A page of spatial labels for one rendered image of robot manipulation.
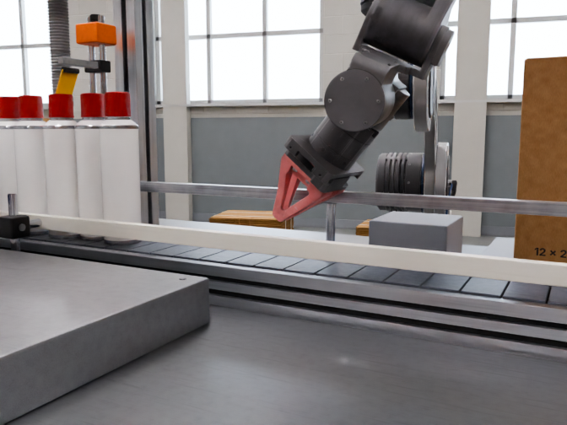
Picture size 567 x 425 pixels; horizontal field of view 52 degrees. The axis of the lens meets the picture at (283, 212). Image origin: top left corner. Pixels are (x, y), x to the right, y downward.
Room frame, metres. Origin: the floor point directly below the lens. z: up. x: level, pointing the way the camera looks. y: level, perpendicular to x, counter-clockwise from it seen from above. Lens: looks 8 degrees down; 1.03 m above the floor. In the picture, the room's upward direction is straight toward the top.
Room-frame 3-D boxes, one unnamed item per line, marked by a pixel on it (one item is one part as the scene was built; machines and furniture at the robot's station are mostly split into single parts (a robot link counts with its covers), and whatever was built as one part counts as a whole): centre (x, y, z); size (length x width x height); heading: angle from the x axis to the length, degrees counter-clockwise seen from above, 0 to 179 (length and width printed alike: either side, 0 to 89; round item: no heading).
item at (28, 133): (0.87, 0.37, 0.98); 0.05 x 0.05 x 0.20
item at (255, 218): (5.09, 0.27, 0.16); 0.64 x 0.53 x 0.31; 77
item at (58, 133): (0.84, 0.32, 0.98); 0.05 x 0.05 x 0.20
